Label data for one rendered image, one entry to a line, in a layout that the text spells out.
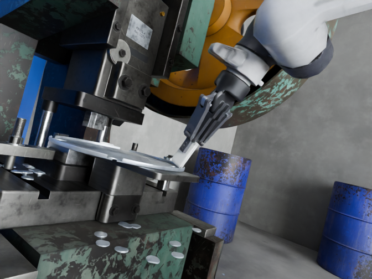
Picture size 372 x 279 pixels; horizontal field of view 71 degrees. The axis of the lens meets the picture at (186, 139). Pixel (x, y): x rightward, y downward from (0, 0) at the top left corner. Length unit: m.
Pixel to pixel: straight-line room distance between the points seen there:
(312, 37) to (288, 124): 3.43
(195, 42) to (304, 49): 0.35
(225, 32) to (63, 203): 0.75
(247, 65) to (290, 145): 3.30
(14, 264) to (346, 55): 3.99
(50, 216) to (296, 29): 0.49
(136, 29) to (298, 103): 3.42
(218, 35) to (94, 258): 0.80
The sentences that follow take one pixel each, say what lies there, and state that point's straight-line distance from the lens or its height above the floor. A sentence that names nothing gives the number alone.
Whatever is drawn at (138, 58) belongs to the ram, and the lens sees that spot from 0.66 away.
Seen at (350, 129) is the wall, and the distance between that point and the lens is 3.78.
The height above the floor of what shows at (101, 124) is 0.83.
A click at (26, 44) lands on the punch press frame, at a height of 0.98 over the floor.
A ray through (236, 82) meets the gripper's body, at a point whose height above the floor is 0.98.
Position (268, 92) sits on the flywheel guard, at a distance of 0.81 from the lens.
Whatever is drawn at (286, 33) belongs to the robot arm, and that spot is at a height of 1.03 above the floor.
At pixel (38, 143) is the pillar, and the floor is 0.76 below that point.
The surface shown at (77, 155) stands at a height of 0.75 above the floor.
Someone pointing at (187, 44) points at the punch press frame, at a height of 1.09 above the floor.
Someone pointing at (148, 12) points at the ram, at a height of 1.12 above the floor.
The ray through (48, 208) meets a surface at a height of 0.68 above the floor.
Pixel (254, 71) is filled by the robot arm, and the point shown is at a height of 1.01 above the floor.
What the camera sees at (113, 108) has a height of 0.88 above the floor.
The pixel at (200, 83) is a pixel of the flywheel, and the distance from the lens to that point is 0.96.
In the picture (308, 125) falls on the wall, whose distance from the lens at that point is 3.83.
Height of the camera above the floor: 0.83
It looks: 2 degrees up
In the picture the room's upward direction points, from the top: 14 degrees clockwise
